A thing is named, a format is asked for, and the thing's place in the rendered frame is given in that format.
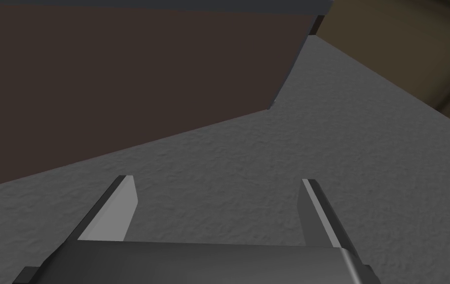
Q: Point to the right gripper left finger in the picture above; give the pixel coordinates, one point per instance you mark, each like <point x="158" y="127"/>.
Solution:
<point x="111" y="216"/>

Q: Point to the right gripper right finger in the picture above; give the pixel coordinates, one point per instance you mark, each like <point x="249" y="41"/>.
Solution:
<point x="315" y="221"/>

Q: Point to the dark brown cabinet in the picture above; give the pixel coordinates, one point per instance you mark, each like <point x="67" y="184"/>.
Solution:
<point x="130" y="75"/>

